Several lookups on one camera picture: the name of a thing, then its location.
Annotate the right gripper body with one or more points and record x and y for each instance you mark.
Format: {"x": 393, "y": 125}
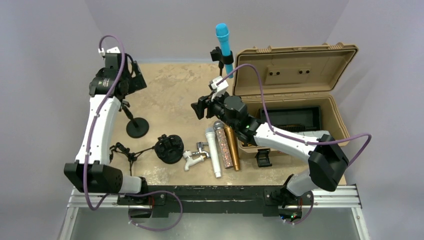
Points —
{"x": 216, "y": 107}

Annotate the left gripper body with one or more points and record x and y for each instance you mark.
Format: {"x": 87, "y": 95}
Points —
{"x": 128, "y": 76}

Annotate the glitter silver microphone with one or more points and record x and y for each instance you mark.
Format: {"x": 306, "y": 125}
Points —
{"x": 218, "y": 127}

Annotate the white microphone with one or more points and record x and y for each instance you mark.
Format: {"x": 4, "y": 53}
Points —
{"x": 211, "y": 141}

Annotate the gold microphone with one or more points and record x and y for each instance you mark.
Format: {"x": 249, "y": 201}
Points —
{"x": 233, "y": 147}

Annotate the black stand with clip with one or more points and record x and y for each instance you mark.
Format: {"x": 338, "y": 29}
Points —
{"x": 137, "y": 127}
{"x": 220, "y": 58}

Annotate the black stand with shock mount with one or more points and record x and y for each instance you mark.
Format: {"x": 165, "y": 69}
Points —
{"x": 169, "y": 148}

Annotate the black tripod shock mount stand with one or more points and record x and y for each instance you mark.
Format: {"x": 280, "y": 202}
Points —
{"x": 132, "y": 157}

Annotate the blue microphone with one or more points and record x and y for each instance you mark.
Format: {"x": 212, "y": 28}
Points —
{"x": 223, "y": 35}

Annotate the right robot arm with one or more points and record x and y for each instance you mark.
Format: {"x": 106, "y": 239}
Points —
{"x": 326, "y": 161}

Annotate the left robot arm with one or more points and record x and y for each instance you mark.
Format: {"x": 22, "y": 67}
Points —
{"x": 91, "y": 171}

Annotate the white chrome faucet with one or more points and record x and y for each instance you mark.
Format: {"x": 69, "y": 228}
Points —
{"x": 193, "y": 158}

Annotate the tan plastic case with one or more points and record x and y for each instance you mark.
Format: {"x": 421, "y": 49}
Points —
{"x": 295, "y": 77}

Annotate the black tray in case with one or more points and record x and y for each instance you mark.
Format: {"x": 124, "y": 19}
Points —
{"x": 294, "y": 119}

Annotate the grey block in case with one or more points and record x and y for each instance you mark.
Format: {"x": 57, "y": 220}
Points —
{"x": 315, "y": 134}

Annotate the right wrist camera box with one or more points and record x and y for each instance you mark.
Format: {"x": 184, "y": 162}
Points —
{"x": 218, "y": 87}

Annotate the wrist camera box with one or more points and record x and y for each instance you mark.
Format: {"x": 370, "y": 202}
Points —
{"x": 218, "y": 87}
{"x": 114, "y": 50}

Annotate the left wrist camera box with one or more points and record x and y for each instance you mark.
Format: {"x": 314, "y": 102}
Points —
{"x": 114, "y": 50}

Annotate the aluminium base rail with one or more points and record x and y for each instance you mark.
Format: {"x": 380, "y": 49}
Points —
{"x": 267, "y": 200}

